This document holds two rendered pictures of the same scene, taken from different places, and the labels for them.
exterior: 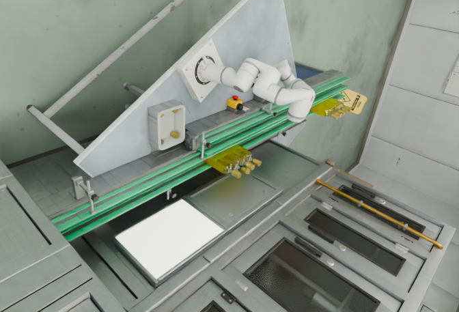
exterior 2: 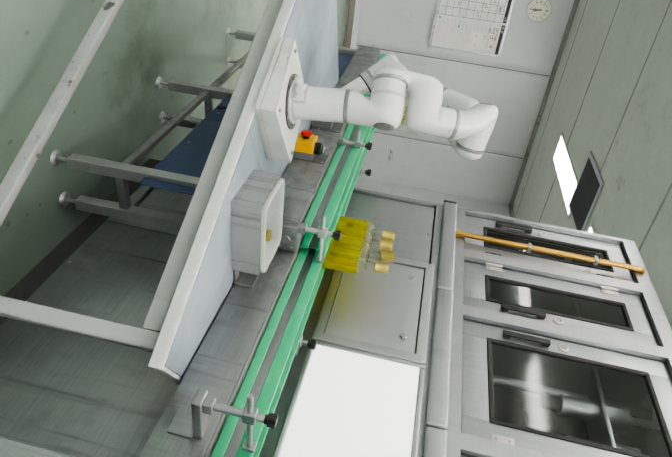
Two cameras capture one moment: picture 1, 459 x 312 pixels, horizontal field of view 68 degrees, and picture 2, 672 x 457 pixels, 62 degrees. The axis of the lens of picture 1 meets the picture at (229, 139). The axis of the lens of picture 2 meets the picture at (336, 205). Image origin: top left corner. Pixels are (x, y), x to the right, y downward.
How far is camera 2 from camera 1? 0.92 m
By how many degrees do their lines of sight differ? 27
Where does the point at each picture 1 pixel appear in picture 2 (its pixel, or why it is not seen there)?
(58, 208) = not seen: outside the picture
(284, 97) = (469, 125)
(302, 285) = (563, 398)
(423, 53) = not seen: outside the picture
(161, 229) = (334, 414)
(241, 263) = (474, 406)
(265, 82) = (432, 106)
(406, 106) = not seen: hidden behind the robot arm
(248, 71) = (397, 92)
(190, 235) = (384, 399)
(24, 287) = not seen: outside the picture
